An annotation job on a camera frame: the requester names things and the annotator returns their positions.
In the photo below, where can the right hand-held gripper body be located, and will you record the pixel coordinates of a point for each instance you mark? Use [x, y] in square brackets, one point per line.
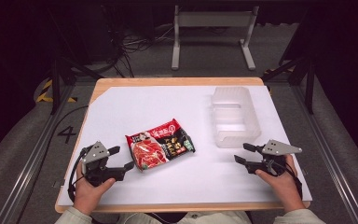
[278, 148]

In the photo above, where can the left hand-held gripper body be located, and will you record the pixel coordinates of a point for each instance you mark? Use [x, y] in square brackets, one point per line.
[97, 152]

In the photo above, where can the clear plastic container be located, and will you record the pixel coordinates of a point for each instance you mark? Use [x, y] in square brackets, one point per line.
[234, 118]

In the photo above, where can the red black noodle packet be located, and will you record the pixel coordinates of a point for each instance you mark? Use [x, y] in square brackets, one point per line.
[160, 145]

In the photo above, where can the person's right hand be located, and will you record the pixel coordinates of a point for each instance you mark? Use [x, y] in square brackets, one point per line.
[281, 186]

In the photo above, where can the person's left hand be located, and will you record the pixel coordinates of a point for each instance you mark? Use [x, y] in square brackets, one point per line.
[88, 191]

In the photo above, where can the person's torso clothing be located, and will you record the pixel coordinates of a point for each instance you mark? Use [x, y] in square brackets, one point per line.
[211, 218]

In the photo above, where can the white table mat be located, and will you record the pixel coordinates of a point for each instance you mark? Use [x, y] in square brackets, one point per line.
[174, 102]

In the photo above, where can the yellow black hazard tape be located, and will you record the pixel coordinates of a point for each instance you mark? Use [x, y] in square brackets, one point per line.
[46, 93]

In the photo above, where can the white metal stand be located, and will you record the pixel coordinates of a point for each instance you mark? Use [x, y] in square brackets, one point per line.
[214, 19]

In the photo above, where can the aluminium floor rail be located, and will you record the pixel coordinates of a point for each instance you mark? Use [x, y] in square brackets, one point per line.
[34, 155]
[329, 149]

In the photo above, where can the black metal stand frame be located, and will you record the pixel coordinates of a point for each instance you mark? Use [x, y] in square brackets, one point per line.
[307, 84]
[56, 84]

